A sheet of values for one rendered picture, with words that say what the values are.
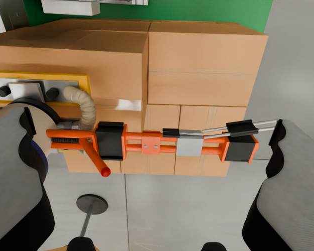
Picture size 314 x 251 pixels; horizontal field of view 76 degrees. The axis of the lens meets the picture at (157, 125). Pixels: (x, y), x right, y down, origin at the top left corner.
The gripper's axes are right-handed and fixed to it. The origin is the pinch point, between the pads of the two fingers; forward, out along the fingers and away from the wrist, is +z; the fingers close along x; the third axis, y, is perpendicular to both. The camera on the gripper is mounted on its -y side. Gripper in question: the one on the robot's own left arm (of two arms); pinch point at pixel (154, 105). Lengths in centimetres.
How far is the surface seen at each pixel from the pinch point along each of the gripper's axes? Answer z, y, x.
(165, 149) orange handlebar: 32.9, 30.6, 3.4
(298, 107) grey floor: 152, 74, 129
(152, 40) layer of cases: 98, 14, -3
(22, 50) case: 58, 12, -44
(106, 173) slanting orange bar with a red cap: 21.4, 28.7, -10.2
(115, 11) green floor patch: 152, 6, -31
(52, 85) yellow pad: 44, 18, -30
